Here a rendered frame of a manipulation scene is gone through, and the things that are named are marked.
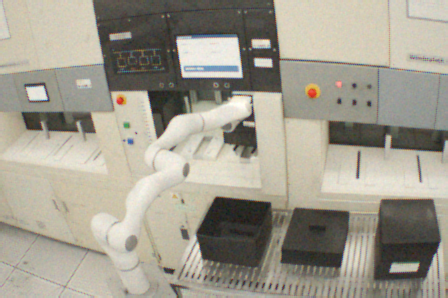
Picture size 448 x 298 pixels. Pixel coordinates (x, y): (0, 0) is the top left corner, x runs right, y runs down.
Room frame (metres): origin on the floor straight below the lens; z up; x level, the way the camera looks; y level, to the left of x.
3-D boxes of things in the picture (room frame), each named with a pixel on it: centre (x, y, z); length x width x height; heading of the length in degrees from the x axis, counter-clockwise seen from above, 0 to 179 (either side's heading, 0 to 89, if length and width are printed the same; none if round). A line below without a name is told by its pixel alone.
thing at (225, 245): (1.47, 0.00, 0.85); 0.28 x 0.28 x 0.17; 67
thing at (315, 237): (1.38, -0.37, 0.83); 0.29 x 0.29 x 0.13; 67
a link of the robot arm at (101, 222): (1.27, 0.51, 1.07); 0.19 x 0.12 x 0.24; 49
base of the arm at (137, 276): (1.24, 0.48, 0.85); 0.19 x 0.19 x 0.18
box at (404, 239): (1.15, -0.75, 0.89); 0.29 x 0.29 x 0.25; 72
